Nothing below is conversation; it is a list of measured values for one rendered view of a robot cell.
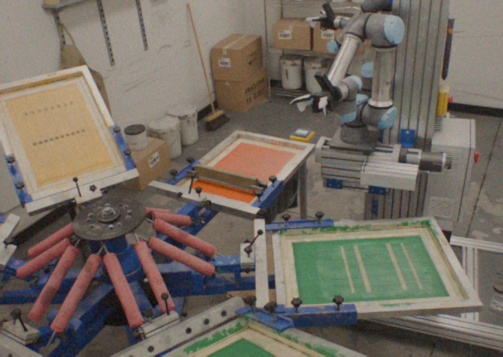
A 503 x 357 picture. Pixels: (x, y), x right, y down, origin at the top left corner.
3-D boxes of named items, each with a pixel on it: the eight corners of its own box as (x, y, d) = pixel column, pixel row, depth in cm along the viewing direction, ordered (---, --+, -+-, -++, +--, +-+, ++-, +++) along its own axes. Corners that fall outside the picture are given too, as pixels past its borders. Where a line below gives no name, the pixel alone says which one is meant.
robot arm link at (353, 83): (363, 94, 216) (364, 75, 212) (348, 102, 210) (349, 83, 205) (348, 90, 221) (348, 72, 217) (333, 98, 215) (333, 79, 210)
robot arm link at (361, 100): (352, 114, 259) (353, 90, 252) (374, 120, 251) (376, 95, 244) (338, 121, 252) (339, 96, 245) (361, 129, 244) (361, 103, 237)
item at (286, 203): (288, 196, 328) (286, 153, 312) (299, 199, 324) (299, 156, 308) (254, 235, 294) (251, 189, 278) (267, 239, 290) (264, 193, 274)
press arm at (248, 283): (403, 274, 223) (403, 264, 220) (406, 284, 218) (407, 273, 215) (132, 290, 226) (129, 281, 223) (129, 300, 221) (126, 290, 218)
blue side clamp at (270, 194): (275, 188, 279) (275, 177, 276) (283, 189, 277) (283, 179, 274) (249, 216, 257) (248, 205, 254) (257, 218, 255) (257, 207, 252)
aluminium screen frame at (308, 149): (236, 135, 339) (236, 129, 337) (315, 150, 313) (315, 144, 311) (166, 192, 281) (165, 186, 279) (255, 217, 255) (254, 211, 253)
